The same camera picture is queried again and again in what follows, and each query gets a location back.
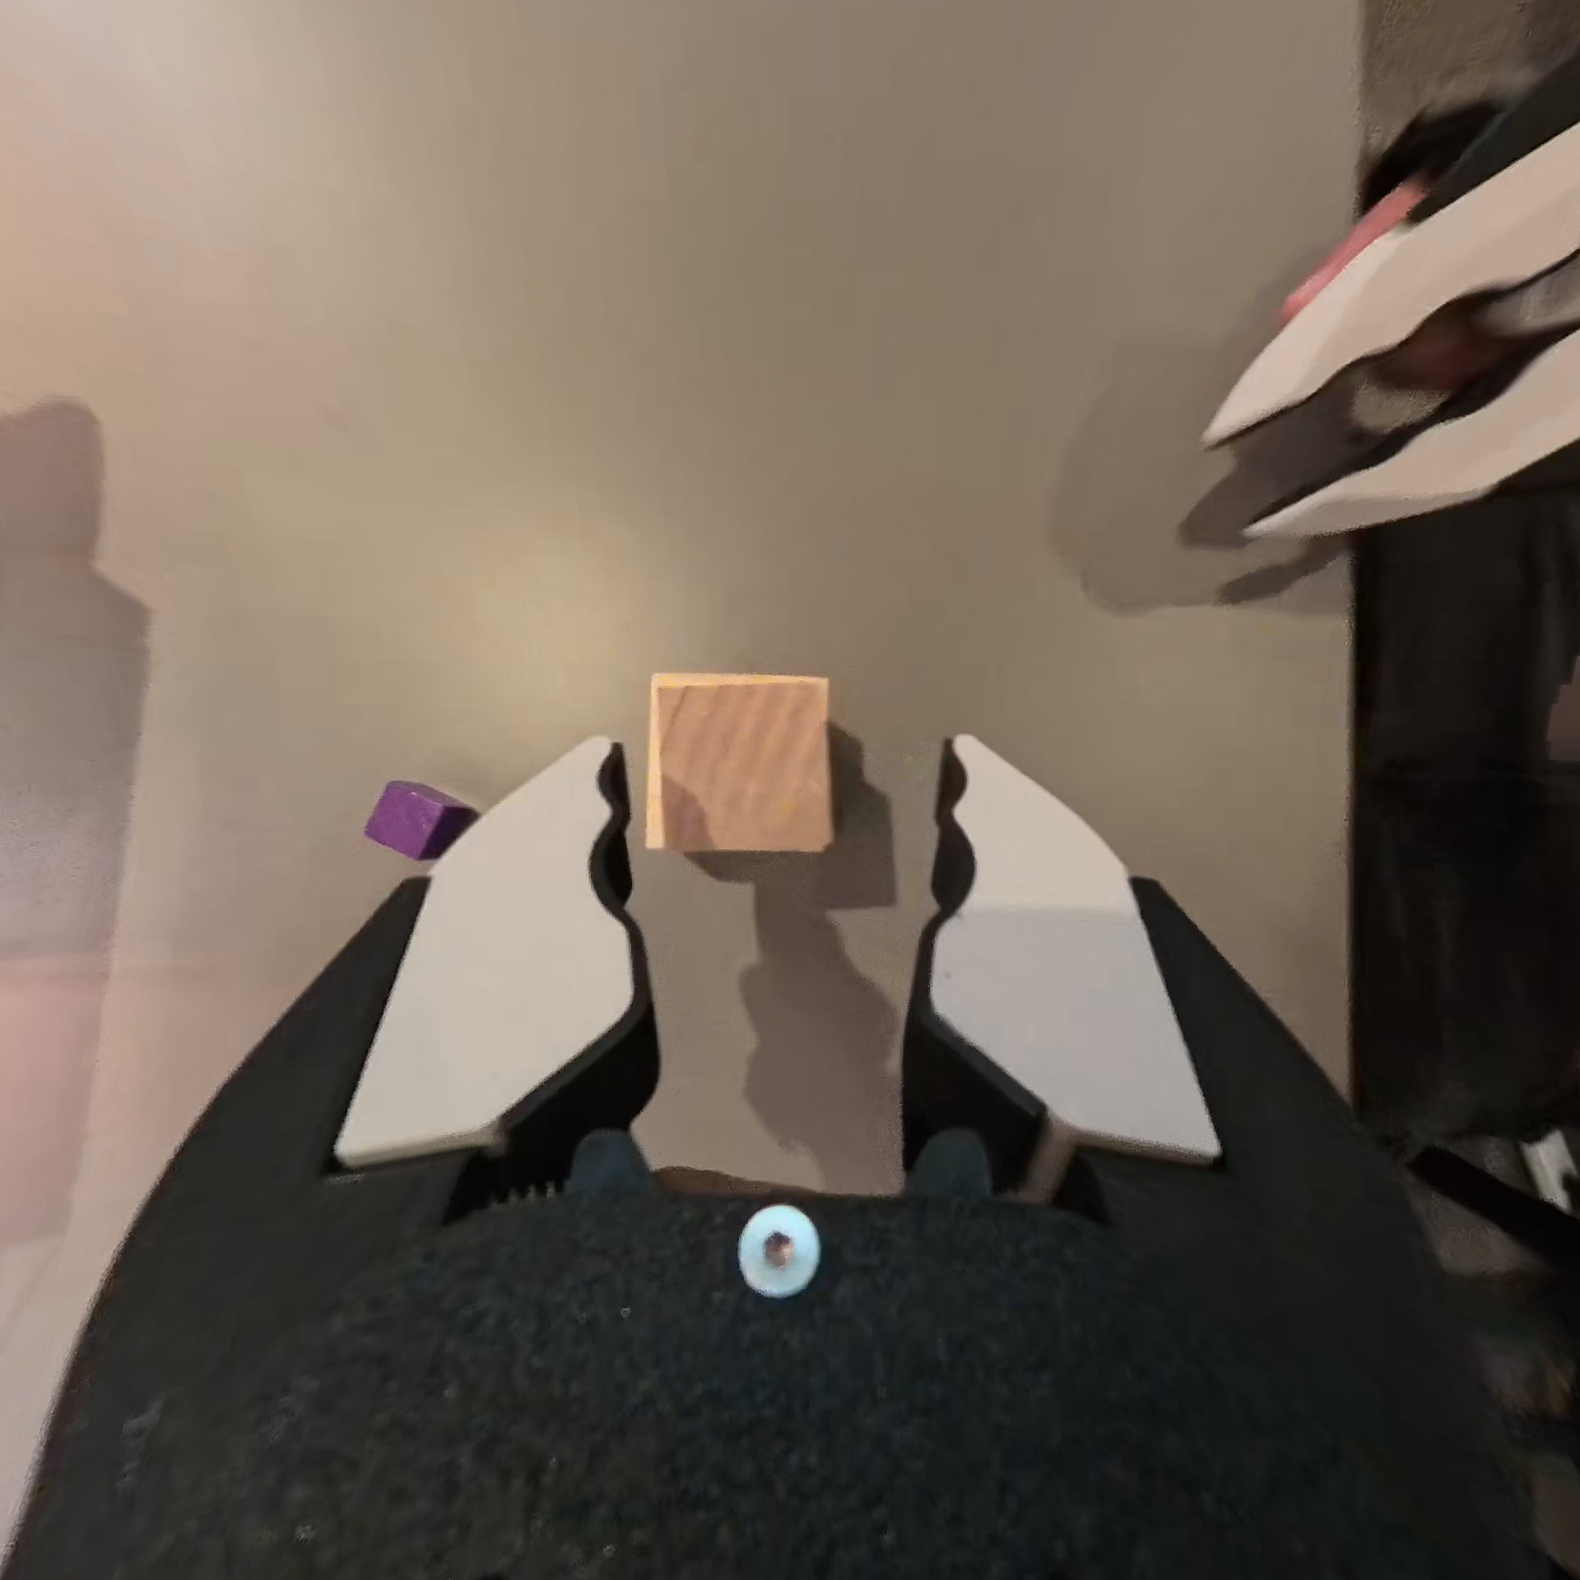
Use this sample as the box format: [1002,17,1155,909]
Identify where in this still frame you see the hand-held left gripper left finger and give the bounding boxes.
[333,736,662,1172]

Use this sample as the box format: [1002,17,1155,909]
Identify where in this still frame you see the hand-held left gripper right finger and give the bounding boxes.
[901,732,1224,1197]

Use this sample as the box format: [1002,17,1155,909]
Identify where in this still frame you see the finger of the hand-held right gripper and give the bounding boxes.
[1200,68,1580,450]
[1238,369,1580,542]

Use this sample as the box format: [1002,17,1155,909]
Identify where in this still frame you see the small purple wooden cube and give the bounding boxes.
[363,781,481,860]

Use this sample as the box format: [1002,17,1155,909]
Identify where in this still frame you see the large plain wooden cube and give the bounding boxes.
[645,672,831,854]

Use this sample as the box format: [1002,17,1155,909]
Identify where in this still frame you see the person's right hand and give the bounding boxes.
[1281,183,1435,326]

